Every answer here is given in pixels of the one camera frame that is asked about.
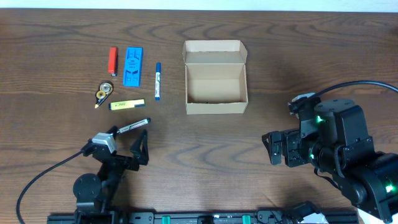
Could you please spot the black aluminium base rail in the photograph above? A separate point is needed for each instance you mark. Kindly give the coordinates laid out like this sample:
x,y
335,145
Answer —
x,y
305,212

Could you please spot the brown cardboard box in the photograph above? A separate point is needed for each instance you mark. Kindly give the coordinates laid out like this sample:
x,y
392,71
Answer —
x,y
215,76

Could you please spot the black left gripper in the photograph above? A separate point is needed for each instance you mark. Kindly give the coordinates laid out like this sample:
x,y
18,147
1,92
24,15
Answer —
x,y
132,163

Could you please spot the yellow highlighter pen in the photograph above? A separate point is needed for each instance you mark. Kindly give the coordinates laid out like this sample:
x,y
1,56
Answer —
x,y
122,105

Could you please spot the black whiteboard marker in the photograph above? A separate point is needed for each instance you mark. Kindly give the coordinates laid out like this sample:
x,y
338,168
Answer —
x,y
135,125

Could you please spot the blue plastic staple remover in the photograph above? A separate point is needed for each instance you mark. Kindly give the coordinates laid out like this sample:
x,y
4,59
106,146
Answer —
x,y
133,67

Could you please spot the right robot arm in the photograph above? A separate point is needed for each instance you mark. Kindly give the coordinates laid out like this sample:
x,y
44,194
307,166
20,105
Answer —
x,y
333,137

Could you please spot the blue whiteboard marker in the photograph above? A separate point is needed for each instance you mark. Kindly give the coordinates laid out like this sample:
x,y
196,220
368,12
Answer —
x,y
157,81

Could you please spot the correction tape dispenser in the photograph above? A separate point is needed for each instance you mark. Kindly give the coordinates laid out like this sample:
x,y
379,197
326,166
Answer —
x,y
104,91

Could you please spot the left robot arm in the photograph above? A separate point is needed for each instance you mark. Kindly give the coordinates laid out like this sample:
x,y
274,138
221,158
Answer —
x,y
95,192

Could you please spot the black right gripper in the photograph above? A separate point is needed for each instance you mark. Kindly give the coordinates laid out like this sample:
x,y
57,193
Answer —
x,y
291,140

